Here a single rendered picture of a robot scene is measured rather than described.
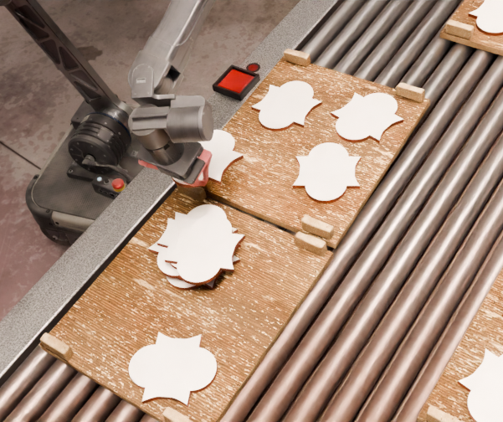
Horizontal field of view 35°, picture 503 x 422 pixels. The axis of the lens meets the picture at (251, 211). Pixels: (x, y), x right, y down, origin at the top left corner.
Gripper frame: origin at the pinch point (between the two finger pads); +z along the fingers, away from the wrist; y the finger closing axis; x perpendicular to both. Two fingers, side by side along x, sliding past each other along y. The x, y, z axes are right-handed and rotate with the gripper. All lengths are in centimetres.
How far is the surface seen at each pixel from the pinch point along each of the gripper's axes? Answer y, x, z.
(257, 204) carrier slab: 9.0, 3.4, 13.0
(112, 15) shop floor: -158, 95, 139
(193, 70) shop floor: -102, 80, 134
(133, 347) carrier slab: 6.5, -31.1, 2.8
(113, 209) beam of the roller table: -17.4, -9.2, 11.6
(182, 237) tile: 3.5, -10.0, 4.0
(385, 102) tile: 19.0, 36.1, 21.7
